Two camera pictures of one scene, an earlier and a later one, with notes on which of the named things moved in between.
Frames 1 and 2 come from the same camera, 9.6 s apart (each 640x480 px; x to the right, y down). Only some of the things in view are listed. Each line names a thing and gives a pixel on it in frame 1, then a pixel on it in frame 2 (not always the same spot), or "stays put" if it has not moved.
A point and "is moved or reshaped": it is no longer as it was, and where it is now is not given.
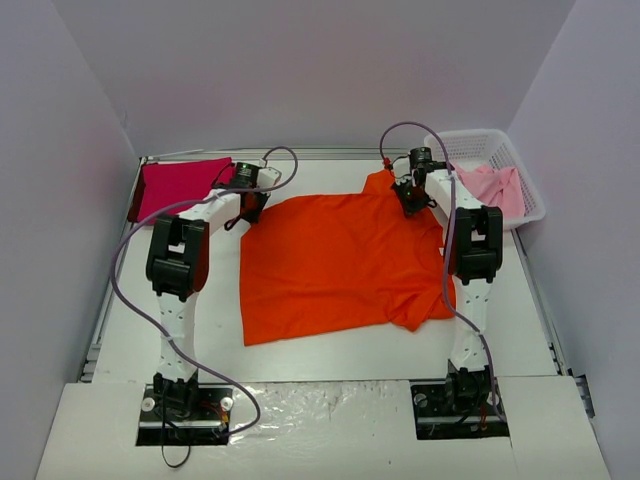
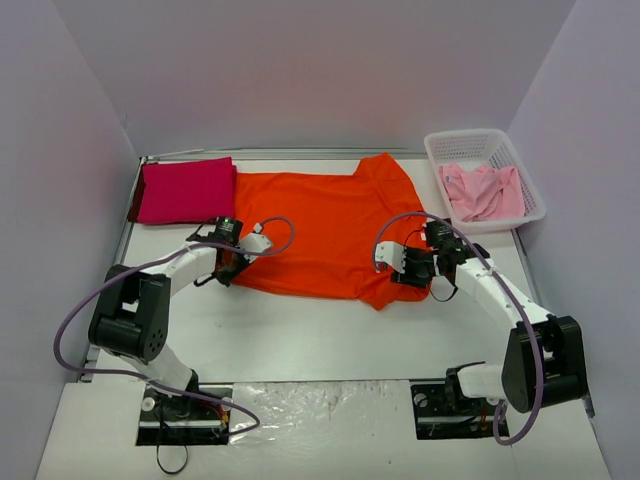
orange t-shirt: [315, 264] is moved or reshaped
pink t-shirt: [500, 186] stays put
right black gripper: [410, 201] -> [410, 265]
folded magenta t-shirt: [164, 184] stays put
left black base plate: [185, 414] stays put
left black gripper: [254, 209] -> [226, 267]
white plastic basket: [489, 148] stays put
